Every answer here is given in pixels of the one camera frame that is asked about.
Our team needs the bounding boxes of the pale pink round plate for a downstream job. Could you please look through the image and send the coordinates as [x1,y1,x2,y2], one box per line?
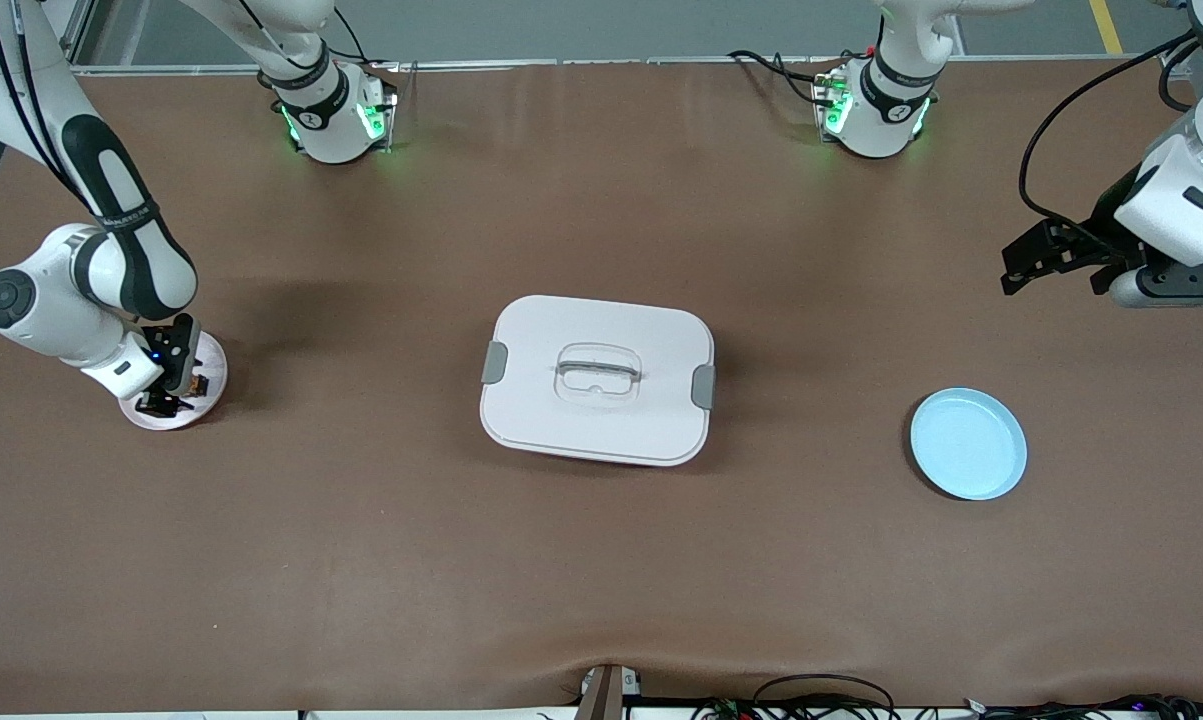
[119,330,230,432]

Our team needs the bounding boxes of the light blue round plate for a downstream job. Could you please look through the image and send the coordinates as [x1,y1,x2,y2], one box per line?
[909,387,1029,502]

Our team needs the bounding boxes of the white lidded storage box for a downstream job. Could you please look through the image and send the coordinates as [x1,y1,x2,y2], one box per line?
[479,294,717,468]

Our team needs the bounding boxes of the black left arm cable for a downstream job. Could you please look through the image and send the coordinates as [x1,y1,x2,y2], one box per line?
[1019,30,1202,251]

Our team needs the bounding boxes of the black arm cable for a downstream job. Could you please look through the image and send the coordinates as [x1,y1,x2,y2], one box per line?
[1019,30,1202,251]
[0,0,97,216]

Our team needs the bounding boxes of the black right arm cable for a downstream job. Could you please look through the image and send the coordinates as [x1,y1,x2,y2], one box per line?
[0,0,97,216]

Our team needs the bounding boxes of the aluminium frame profile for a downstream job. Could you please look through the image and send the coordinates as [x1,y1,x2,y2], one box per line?
[46,0,97,66]

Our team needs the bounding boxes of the black base power cable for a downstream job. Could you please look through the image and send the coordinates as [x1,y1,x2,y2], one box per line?
[729,48,867,101]

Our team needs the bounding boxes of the black cable tangle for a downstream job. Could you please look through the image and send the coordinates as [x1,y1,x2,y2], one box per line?
[691,693,1203,720]

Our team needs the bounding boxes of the black looped cable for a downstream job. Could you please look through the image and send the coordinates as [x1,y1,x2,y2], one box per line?
[751,675,897,720]

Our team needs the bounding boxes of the aluminium camera post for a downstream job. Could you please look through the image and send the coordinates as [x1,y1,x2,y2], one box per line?
[573,663,627,720]

